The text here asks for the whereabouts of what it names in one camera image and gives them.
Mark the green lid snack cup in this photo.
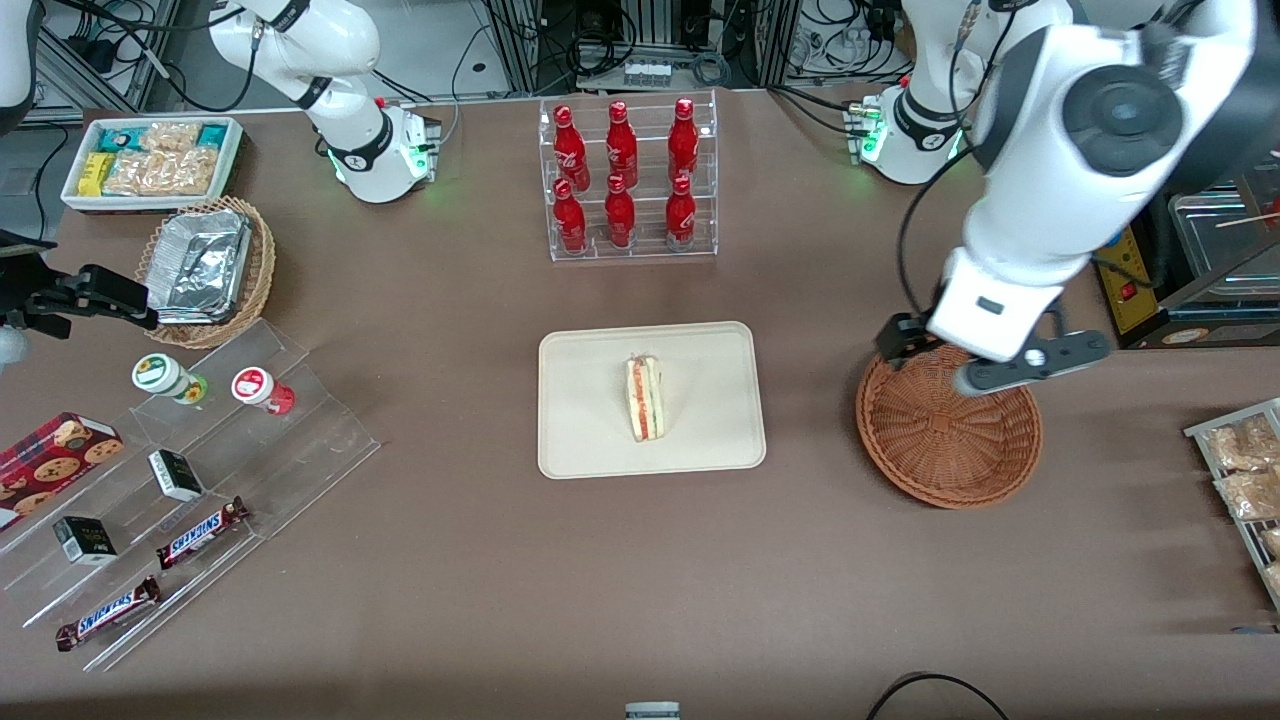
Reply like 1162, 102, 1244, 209
132, 353, 209, 406

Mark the small clear nut bag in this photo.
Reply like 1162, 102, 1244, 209
140, 121, 202, 154

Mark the black looped floor cable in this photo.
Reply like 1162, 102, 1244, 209
865, 672, 1011, 720

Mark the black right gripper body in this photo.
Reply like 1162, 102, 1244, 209
0, 232, 73, 341

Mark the silver foil container stack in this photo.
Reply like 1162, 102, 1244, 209
145, 209, 254, 327

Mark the triangular sandwich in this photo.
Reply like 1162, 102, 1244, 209
626, 352, 665, 443

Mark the white rectangular snack bin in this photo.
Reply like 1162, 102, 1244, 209
60, 116, 245, 215

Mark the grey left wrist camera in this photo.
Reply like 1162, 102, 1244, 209
952, 331, 1112, 398

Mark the light wicker basket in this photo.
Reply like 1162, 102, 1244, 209
135, 196, 277, 350

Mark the red lid snack cup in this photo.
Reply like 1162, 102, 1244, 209
231, 367, 297, 417

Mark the red cola bottle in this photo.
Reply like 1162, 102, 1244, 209
553, 178, 588, 253
553, 105, 591, 191
666, 175, 697, 249
668, 97, 700, 183
606, 100, 639, 189
605, 174, 637, 249

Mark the Snickers chocolate bar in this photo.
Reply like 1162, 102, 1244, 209
55, 576, 163, 653
156, 497, 251, 571

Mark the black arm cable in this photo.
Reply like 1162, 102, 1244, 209
896, 148, 989, 321

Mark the black food warmer appliance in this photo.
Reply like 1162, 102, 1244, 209
1093, 175, 1280, 351

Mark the clear acrylic bottle rack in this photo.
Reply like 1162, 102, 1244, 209
538, 88, 720, 263

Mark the red plaid cookie box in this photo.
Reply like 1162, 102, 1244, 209
0, 412, 125, 532

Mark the clear acrylic stepped display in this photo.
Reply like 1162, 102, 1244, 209
0, 318, 382, 673

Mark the cream plastic serving tray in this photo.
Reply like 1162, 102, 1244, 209
538, 321, 767, 481

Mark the small black carton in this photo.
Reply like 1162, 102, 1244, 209
53, 516, 119, 567
148, 450, 205, 503

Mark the brown round wicker basket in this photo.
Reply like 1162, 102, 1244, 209
855, 333, 1044, 511

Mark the large clear nut bag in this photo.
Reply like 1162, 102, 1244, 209
103, 147, 220, 197

